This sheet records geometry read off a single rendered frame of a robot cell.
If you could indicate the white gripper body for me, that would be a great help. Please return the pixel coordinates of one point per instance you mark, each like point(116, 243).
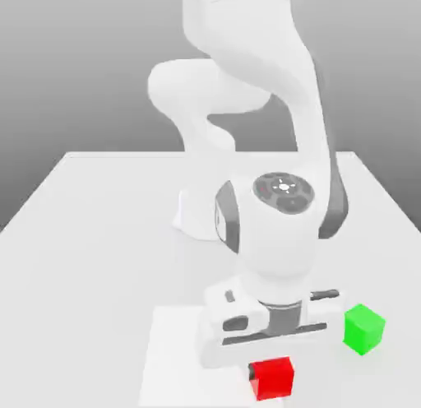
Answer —
point(250, 348)

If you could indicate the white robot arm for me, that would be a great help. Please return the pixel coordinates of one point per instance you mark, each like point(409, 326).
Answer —
point(250, 85)

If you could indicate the small red cube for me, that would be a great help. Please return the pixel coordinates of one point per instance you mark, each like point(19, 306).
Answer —
point(274, 378)

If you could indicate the small green cube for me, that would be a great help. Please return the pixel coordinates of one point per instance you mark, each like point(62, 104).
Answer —
point(363, 329)

